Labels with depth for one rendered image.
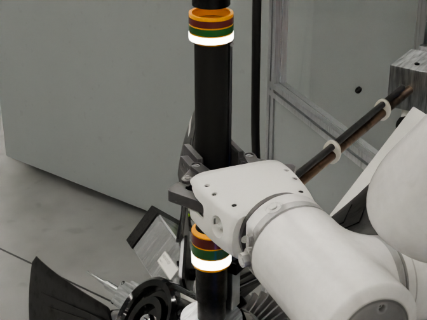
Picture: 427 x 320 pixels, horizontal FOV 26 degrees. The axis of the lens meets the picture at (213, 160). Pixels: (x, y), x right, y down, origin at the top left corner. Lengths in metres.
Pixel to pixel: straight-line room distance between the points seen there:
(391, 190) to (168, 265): 0.87
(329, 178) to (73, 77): 1.76
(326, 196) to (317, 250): 1.57
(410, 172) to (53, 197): 3.50
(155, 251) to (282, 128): 1.04
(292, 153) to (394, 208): 1.83
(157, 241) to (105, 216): 2.37
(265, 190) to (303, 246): 0.12
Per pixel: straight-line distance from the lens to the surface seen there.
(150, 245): 1.51
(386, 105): 1.38
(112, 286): 1.48
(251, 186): 0.86
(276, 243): 0.77
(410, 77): 1.47
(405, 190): 0.60
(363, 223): 0.99
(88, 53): 3.70
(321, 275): 0.72
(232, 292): 1.05
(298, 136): 2.39
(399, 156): 0.61
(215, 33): 0.88
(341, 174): 2.21
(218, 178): 0.87
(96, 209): 3.92
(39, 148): 4.12
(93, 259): 3.58
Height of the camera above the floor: 1.90
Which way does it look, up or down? 26 degrees down
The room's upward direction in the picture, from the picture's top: straight up
